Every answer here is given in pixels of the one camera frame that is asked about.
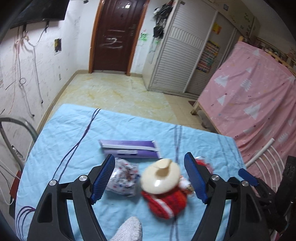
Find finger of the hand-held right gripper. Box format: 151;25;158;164
238;168;276;202

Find red snack packet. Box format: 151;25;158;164
194;156;214;174

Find dark brown door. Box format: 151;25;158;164
88;0;151;76

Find white wall cables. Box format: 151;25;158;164
13;25;50;116

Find grey metal chair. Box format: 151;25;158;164
0;117;38;172

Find purple box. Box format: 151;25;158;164
98;139;162;159

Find large black hanging bag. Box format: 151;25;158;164
154;1;174;24

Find light blue striped sheet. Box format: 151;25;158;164
14;103;247;241

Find white louvered wardrobe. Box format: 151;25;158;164
142;0;260;96

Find pink tree print curtain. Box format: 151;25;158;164
198;41;296;193

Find red knitted doll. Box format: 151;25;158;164
140;158;189;219

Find dark red panel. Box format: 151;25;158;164
9;170;22;216

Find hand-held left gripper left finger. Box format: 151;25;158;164
27;154;116;241

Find clear patterned plastic bag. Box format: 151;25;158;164
106;158;139;197

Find colourful chart poster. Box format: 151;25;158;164
196;40;220;73

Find black wall television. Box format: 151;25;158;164
9;0;69;29

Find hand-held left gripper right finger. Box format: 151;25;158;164
184;152;271;241

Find small black hanging bag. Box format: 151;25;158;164
153;25;164;39

